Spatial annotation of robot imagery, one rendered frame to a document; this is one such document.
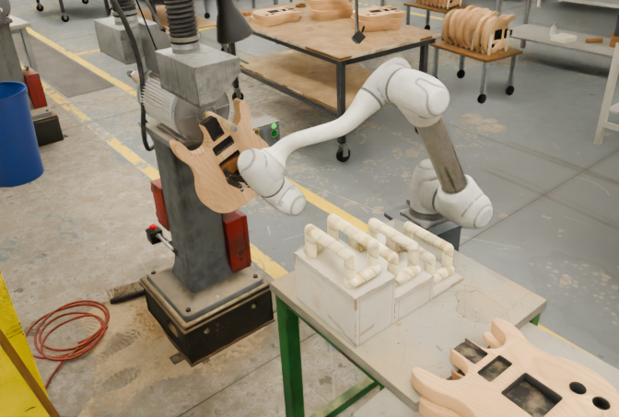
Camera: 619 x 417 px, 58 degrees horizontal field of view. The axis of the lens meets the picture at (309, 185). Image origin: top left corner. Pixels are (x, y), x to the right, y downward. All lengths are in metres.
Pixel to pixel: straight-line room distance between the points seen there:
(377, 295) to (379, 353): 0.16
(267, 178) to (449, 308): 0.69
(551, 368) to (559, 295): 1.88
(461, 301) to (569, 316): 1.58
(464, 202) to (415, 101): 0.55
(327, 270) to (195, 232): 1.21
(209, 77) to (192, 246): 1.03
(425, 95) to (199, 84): 0.74
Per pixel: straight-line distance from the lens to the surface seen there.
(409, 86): 1.89
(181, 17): 2.02
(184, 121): 2.26
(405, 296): 1.63
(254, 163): 1.79
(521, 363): 1.53
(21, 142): 4.87
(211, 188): 2.19
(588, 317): 3.31
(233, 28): 2.05
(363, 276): 1.49
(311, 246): 1.58
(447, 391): 1.43
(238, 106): 2.16
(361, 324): 1.55
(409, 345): 1.60
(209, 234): 2.72
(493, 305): 1.77
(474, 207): 2.26
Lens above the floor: 2.06
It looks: 29 degrees down
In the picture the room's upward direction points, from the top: 3 degrees counter-clockwise
